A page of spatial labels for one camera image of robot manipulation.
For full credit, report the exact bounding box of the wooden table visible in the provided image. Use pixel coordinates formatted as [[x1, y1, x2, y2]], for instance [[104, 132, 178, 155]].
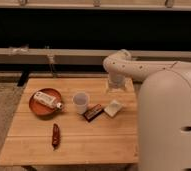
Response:
[[0, 78, 138, 166]]

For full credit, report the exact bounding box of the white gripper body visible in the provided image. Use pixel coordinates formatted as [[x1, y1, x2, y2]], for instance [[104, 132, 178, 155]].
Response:
[[107, 73, 126, 91]]

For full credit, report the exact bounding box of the brown chocolate bar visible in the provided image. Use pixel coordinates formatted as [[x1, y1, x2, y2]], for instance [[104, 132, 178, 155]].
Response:
[[84, 104, 103, 122]]

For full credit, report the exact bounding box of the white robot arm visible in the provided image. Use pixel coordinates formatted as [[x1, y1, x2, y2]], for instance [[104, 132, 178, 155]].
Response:
[[103, 50, 191, 171]]

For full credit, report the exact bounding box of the white tube with cap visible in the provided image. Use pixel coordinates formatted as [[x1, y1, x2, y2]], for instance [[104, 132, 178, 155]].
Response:
[[33, 91, 63, 109]]

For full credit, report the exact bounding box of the red pocket knife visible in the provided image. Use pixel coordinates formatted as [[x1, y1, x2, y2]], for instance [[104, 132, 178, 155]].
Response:
[[52, 123, 60, 149]]

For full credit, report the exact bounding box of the orange round plate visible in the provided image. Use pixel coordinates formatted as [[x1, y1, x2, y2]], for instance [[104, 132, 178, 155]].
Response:
[[29, 88, 63, 116]]

